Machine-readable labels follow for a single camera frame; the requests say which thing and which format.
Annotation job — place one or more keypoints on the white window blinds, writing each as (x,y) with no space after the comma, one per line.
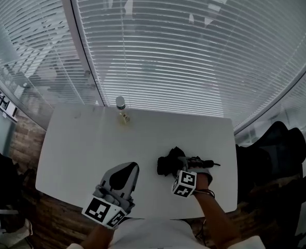
(26,35)
(259,61)
(298,100)

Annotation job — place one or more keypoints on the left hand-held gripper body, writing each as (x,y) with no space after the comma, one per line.
(97,209)

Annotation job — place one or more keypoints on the black wrist band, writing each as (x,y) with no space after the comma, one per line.
(207,191)

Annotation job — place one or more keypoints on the black office chair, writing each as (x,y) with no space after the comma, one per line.
(272,157)
(5,180)

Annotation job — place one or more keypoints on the person's white shirt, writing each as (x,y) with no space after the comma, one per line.
(153,235)

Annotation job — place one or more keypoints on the clear plastic bottle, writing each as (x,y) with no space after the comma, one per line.
(123,113)

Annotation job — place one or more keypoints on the black stair railing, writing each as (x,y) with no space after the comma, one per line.
(0,100)

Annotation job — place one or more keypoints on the person's left forearm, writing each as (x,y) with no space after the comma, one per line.
(96,238)

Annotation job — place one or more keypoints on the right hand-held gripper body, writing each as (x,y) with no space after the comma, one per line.
(185,183)

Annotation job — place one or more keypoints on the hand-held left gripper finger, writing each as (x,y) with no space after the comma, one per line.
(133,183)
(106,179)

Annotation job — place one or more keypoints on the white table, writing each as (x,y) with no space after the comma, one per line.
(90,144)

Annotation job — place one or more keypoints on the person's right forearm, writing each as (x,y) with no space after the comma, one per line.
(212,211)

